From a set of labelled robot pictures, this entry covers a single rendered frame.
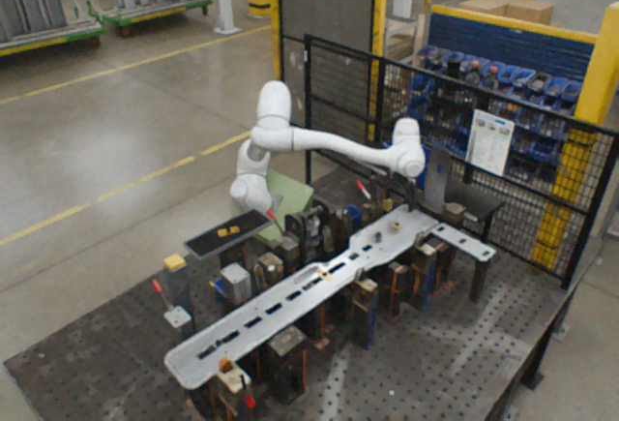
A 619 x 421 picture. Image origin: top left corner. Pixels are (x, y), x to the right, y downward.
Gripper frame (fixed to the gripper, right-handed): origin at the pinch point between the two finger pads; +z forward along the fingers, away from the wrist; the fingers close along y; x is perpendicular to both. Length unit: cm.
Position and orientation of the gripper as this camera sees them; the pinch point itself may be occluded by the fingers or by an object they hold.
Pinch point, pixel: (398, 203)
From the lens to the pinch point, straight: 234.3
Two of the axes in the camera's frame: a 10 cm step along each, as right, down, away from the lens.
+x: 7.3, -3.8, 5.7
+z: 0.0, 8.3, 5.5
